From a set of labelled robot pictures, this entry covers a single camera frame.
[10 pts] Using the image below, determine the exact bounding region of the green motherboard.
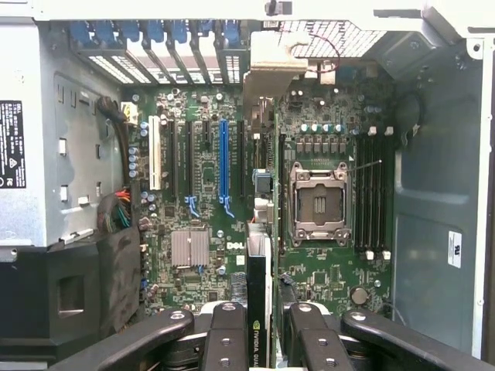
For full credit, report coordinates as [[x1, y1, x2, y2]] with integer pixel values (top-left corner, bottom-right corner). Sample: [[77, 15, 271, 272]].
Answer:
[[121, 80, 399, 337]]

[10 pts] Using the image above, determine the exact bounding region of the silver chipset heatsink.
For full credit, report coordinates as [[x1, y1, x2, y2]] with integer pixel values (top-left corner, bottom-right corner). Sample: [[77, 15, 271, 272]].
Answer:
[[170, 230, 210, 267]]

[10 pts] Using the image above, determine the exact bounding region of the metal CPU socket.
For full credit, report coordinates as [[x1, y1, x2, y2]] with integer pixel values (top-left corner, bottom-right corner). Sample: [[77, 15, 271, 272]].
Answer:
[[288, 160, 353, 248]]

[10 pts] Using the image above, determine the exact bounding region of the black RAM slot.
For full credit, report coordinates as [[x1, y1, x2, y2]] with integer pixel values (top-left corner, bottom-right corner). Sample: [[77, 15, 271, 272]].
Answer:
[[354, 127, 364, 260], [381, 125, 394, 262], [372, 127, 382, 260], [363, 125, 374, 262], [278, 131, 290, 252]]

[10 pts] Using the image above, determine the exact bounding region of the white label sticker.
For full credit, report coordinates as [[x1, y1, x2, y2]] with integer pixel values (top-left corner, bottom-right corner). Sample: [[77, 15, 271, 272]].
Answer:
[[447, 230, 464, 268]]

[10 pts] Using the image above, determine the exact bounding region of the blue expansion slot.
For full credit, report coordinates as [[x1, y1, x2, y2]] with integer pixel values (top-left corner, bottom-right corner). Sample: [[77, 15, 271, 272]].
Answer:
[[217, 117, 235, 220]]

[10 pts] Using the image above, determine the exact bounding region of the long black expansion slot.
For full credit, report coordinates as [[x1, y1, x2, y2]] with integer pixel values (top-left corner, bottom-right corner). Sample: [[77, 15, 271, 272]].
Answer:
[[184, 120, 195, 200], [166, 119, 178, 200], [237, 119, 248, 198]]

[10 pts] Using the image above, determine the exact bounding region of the thin metal locking lever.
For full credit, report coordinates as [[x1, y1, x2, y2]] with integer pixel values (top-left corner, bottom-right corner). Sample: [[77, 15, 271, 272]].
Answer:
[[345, 158, 384, 173]]

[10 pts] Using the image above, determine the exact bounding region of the black plastic shroud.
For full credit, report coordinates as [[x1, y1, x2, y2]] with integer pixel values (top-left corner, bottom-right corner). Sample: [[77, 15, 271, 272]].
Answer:
[[0, 227, 142, 368]]

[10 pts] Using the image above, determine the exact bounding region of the white expansion slot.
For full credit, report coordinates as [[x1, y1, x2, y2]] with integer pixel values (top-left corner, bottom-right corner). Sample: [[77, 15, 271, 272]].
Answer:
[[148, 114, 163, 191]]

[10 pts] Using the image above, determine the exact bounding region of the open black PC case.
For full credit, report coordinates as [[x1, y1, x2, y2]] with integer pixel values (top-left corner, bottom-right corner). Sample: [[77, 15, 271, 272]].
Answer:
[[0, 0, 495, 371]]

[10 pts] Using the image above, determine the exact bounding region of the silver power supply unit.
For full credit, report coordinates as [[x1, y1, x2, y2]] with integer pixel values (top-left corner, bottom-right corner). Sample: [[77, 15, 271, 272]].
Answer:
[[0, 19, 127, 250]]

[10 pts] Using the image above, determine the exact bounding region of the black power cable bundle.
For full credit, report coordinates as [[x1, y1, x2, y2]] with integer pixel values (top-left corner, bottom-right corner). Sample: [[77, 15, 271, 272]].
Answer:
[[95, 95, 135, 235]]

